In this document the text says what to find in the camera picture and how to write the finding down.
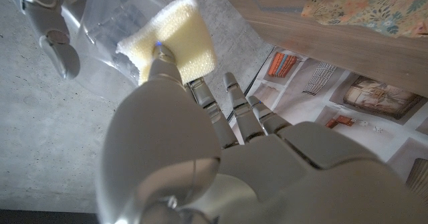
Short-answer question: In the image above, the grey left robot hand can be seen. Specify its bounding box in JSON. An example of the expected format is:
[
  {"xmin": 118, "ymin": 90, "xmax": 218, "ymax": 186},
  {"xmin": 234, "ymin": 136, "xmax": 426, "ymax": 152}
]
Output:
[{"xmin": 95, "ymin": 43, "xmax": 428, "ymax": 224}]

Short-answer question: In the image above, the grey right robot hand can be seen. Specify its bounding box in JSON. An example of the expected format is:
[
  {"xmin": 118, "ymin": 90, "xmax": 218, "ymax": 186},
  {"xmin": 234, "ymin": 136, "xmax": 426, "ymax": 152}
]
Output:
[{"xmin": 5, "ymin": 0, "xmax": 91, "ymax": 80}]

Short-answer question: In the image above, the clear plastic measuring cup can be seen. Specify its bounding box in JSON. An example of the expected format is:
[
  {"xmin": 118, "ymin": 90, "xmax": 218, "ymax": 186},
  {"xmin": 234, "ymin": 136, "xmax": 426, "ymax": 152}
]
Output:
[{"xmin": 62, "ymin": 0, "xmax": 188, "ymax": 104}]

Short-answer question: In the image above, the yellow sponge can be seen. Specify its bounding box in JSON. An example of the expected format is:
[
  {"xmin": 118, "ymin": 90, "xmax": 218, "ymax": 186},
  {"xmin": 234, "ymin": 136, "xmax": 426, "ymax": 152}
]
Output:
[{"xmin": 116, "ymin": 0, "xmax": 217, "ymax": 86}]

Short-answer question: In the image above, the floral paper package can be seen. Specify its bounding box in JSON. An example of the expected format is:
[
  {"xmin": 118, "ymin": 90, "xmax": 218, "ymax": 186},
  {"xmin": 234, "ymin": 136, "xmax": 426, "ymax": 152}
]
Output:
[{"xmin": 300, "ymin": 0, "xmax": 428, "ymax": 38}]

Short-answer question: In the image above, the printed bookshelf backdrop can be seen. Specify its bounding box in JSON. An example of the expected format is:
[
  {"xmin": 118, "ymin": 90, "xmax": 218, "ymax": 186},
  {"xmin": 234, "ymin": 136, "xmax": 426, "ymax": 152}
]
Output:
[{"xmin": 229, "ymin": 46, "xmax": 428, "ymax": 201}]

